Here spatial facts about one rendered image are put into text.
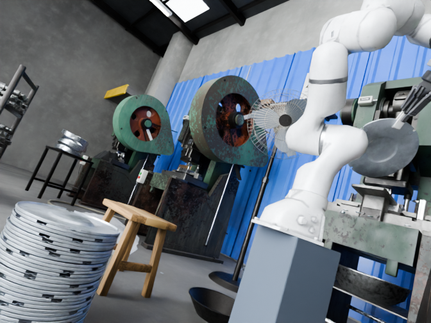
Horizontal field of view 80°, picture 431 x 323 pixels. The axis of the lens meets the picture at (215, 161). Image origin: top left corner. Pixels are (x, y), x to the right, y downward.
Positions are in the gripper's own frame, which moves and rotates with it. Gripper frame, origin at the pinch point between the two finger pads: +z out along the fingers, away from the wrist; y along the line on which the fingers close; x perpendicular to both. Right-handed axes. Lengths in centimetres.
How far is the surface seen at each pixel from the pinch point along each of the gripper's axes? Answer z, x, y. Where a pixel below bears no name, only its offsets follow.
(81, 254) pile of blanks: 44, 91, -73
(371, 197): 36.4, -10.9, -3.9
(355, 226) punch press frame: 46.4, -5.0, -16.7
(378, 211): 38.5, -13.5, -10.4
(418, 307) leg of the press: 45, -17, -50
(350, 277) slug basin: 66, -12, -28
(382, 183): 33.1, -19.2, 8.2
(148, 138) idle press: 191, 162, 212
